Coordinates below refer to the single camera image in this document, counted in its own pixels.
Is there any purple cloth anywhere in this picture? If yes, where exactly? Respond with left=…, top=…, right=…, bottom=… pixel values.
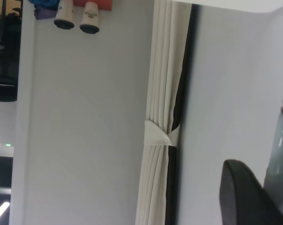
left=35, top=8, right=58, bottom=20

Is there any black office chair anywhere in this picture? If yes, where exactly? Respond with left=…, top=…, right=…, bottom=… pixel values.
left=0, top=0, right=23, bottom=103

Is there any red box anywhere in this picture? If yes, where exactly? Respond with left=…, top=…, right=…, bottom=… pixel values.
left=73, top=0, right=113, bottom=12

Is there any spoon with pale blue handle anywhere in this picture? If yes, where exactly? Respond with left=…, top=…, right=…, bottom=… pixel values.
left=264, top=76, right=283, bottom=191

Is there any white curtain tie band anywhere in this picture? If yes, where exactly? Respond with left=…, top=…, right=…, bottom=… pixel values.
left=144, top=119, right=179, bottom=146

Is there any cream pleated curtain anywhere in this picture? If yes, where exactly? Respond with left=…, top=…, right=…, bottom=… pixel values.
left=134, top=0, right=193, bottom=225

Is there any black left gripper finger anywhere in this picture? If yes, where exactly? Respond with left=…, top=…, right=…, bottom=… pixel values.
left=219, top=159, right=283, bottom=225

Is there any blue cloth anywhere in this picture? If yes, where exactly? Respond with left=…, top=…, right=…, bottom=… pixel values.
left=27, top=0, right=60, bottom=11

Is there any white paper cup black lid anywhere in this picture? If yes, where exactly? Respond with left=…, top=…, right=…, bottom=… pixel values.
left=53, top=0, right=75, bottom=30
left=79, top=1, right=100, bottom=34

